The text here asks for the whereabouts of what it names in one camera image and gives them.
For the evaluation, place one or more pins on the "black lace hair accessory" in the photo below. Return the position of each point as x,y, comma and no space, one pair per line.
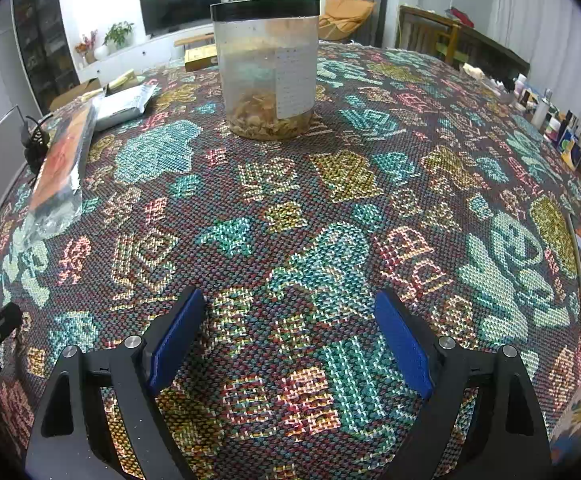
35,140

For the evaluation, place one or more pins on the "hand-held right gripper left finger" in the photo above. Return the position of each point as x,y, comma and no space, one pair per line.
175,340

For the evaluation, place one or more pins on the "row of small bottles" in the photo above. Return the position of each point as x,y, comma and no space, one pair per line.
565,125

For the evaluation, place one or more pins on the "black television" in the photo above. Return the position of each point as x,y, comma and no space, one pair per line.
180,7

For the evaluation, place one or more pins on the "green leafy potted plant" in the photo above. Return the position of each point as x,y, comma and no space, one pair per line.
119,34

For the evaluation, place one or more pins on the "red flowers in white vase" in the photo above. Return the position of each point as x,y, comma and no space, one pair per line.
93,49

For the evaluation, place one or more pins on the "yellow box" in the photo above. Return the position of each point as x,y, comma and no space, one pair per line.
200,59

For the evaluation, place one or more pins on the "clear plastic jar black lid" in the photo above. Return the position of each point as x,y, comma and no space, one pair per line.
265,60

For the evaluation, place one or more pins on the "orange lounge chair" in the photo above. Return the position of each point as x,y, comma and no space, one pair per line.
345,17

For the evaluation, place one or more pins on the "white tv cabinet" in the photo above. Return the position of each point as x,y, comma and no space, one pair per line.
135,57

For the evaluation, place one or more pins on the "patterned woven tablecloth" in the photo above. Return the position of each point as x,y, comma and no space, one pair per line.
290,210

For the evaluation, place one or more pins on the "dark glass display cabinet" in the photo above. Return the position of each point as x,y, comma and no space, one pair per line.
45,35

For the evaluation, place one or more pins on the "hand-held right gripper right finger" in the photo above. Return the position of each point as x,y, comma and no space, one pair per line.
405,345

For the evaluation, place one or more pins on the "wooden side table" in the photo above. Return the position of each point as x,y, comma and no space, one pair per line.
195,40

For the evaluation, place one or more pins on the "white plastic package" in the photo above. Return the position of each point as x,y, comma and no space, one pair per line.
125,105

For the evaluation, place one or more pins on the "dark wooden chair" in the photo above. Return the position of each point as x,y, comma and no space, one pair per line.
470,45

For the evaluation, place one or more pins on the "clear bag with orange item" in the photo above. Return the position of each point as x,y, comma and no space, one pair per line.
63,160

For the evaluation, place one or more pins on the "grey curtain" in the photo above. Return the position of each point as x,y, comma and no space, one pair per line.
373,0

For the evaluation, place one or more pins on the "cardboard box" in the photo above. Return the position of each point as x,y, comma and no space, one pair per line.
75,92

